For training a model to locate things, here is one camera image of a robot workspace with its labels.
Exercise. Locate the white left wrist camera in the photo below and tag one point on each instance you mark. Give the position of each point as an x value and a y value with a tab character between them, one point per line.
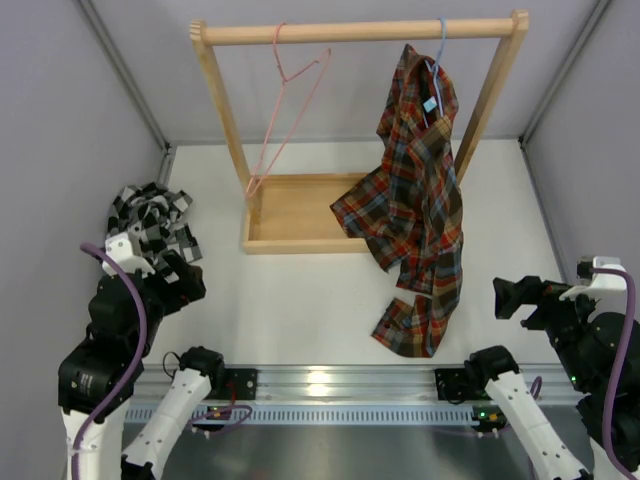
126	252

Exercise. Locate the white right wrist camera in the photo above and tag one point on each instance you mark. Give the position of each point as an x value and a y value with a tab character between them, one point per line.
595	280

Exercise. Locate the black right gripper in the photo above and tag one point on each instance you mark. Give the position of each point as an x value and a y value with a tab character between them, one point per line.
528	290

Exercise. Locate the blue wire hanger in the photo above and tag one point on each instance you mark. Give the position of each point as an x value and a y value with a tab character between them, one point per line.
435	101

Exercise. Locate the pink wire hanger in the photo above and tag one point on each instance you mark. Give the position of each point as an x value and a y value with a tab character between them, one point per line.
261	170

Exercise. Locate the red brown plaid shirt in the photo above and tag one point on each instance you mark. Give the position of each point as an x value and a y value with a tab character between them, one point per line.
409	210

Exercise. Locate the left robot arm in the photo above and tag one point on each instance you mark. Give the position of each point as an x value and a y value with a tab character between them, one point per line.
96	381

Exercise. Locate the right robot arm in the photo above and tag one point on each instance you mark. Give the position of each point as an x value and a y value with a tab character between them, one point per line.
593	330

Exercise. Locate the wooden clothes rack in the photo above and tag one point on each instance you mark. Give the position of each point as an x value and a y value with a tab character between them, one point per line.
290	213

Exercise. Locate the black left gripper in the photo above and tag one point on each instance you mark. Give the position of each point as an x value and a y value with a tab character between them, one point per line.
188	287

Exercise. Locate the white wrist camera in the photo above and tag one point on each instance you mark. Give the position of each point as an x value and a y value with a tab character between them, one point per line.
595	280
126	252

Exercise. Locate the aluminium mounting rail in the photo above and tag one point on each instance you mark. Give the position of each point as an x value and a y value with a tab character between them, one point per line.
397	395

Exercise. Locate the black white checkered shirt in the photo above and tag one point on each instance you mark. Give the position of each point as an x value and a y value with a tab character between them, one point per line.
155	216

